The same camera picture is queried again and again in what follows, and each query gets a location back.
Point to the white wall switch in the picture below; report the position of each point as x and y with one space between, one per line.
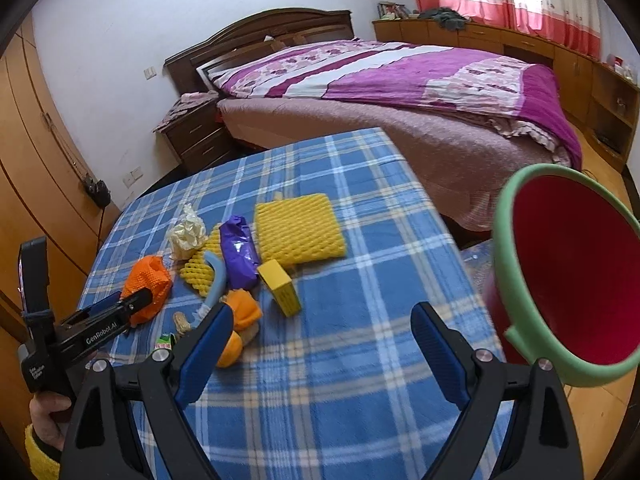
150 73

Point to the black power adapter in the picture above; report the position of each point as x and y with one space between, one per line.
97 191

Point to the bed with purple quilt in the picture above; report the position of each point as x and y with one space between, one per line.
400 75

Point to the large yellow foam net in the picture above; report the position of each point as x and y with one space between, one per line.
300 230

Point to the crumpled white paper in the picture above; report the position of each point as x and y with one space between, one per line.
187 235

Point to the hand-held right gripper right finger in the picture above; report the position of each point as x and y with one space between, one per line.
440 355

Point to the blue plaid tablecloth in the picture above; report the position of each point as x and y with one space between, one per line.
350 385

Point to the grey clothes pile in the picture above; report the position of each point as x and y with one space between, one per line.
445 17

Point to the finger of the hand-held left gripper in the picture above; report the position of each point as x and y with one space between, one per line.
100 306
137 300

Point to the red bucket with green rim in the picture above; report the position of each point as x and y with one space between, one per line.
575 270

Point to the small yellow foam net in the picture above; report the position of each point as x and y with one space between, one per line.
197 270

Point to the orange wooden wardrobe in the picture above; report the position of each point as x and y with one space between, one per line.
35 160

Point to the small green wrapper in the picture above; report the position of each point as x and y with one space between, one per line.
165 344

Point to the person's left hand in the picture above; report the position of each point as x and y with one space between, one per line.
47 410

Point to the white wall socket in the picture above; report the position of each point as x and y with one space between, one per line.
133 177

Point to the dark wooden nightstand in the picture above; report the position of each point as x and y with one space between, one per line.
200 135

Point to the person's left forearm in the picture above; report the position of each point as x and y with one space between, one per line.
42 457

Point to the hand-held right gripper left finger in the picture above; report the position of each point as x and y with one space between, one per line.
205 355

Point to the small yellow box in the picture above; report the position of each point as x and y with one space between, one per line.
280 285

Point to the dark wooden headboard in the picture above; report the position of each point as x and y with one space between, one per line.
250 35

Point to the purple snack wrapper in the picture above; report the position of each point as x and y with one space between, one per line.
240 255

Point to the large orange peel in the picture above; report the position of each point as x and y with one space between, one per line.
245 310

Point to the small orange peel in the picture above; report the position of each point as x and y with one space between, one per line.
231 350

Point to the broken peanut shell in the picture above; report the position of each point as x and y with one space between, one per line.
182 322

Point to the orange foam net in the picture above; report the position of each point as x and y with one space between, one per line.
150 275

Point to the pink floral cloth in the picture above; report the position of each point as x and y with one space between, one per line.
182 107

